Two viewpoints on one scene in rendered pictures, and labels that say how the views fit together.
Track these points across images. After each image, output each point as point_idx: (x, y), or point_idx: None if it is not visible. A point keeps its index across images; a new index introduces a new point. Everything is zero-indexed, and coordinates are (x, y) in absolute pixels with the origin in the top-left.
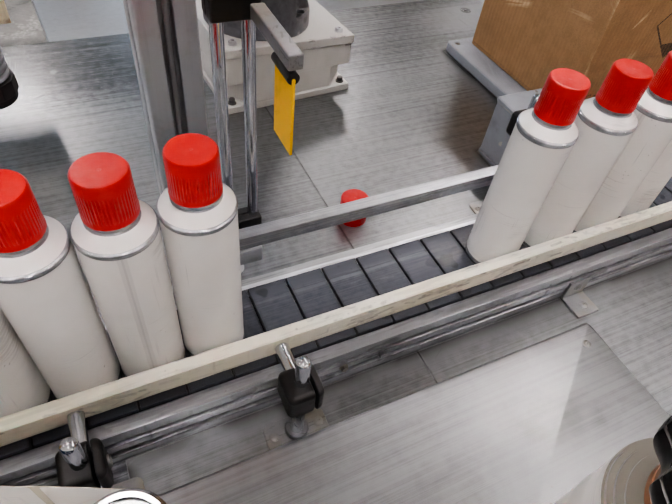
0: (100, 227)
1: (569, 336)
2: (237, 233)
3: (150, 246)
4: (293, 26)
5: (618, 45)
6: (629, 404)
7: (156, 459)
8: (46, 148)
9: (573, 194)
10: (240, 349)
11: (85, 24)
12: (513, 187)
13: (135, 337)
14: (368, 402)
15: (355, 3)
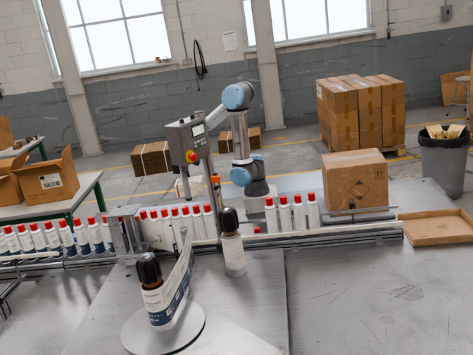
0: (194, 213)
1: (276, 248)
2: (212, 218)
3: (200, 216)
4: (260, 194)
5: (336, 196)
6: (276, 257)
7: None
8: None
9: (282, 221)
10: (213, 239)
11: (224, 196)
12: (266, 218)
13: (198, 232)
14: None
15: (302, 189)
